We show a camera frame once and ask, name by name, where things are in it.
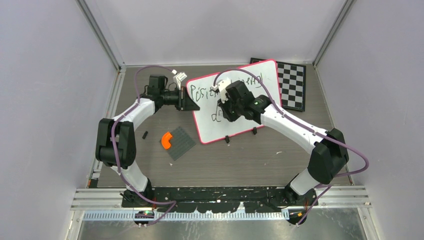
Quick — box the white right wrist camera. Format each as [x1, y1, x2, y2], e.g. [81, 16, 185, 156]
[210, 77, 232, 103]

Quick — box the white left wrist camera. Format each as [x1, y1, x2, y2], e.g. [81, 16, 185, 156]
[171, 69, 187, 90]

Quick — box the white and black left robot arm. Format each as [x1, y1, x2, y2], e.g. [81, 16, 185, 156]
[95, 72, 200, 207]

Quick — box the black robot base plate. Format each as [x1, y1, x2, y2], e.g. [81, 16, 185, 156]
[121, 186, 319, 215]

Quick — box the grey studded base plate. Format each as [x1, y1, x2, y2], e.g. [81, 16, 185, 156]
[166, 126, 196, 161]

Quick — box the white board with pink frame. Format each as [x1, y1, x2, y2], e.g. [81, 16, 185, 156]
[186, 59, 282, 144]

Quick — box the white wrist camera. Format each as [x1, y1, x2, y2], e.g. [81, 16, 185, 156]
[171, 69, 187, 90]
[210, 77, 232, 103]

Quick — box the black and white checkerboard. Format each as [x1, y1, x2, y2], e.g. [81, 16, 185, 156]
[240, 57, 307, 112]

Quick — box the orange curved pipe piece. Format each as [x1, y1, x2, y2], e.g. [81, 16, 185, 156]
[160, 131, 173, 150]

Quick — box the aluminium frame rail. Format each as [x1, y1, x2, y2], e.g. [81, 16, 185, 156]
[70, 186, 372, 222]

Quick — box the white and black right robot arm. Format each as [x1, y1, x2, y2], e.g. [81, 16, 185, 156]
[210, 80, 349, 205]

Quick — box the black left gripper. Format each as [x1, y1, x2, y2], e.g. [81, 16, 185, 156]
[160, 86, 200, 112]

